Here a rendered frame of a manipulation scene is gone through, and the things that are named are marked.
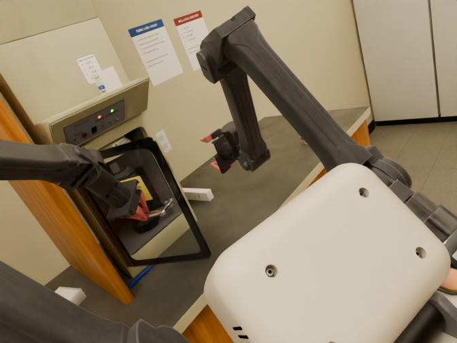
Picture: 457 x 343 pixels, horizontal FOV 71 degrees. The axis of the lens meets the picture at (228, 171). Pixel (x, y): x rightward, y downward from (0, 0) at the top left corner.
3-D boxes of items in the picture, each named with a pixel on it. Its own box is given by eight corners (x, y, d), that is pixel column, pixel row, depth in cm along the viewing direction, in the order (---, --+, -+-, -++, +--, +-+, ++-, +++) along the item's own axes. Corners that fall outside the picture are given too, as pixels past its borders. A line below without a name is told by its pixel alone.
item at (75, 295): (26, 335, 101) (19, 327, 99) (65, 294, 113) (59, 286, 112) (49, 339, 95) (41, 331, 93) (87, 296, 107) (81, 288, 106)
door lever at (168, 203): (147, 211, 90) (143, 203, 89) (175, 205, 86) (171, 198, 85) (138, 223, 85) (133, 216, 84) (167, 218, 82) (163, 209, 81)
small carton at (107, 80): (101, 94, 94) (91, 75, 91) (116, 88, 96) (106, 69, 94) (107, 92, 90) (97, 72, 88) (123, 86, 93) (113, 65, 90)
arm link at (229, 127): (249, 173, 92) (271, 154, 94) (230, 142, 86) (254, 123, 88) (230, 161, 102) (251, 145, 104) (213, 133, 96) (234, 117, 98)
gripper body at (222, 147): (222, 133, 107) (239, 132, 102) (232, 159, 111) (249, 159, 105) (209, 142, 103) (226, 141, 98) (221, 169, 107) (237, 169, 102)
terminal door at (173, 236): (131, 265, 105) (64, 160, 89) (213, 256, 93) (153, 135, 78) (130, 267, 104) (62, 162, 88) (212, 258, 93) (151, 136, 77)
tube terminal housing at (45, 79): (101, 260, 124) (-30, 69, 94) (162, 211, 143) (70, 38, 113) (132, 279, 107) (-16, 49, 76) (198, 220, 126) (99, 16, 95)
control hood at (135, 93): (54, 157, 88) (32, 124, 84) (144, 109, 107) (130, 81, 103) (68, 158, 80) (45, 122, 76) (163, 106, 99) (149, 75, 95)
